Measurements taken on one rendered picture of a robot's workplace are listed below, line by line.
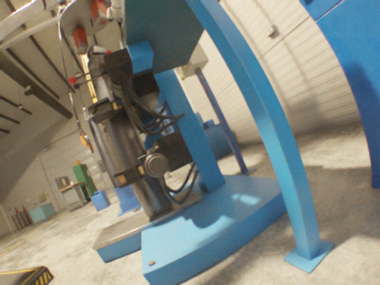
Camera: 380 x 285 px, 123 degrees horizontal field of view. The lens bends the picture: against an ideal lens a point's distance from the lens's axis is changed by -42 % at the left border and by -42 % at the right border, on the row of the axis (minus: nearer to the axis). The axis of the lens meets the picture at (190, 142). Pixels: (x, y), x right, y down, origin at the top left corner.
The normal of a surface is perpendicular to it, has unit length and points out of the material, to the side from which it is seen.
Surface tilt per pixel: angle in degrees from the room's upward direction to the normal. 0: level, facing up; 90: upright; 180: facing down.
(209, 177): 90
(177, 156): 90
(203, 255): 90
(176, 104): 90
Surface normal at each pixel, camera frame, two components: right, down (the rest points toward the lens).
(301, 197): 0.25, -0.12
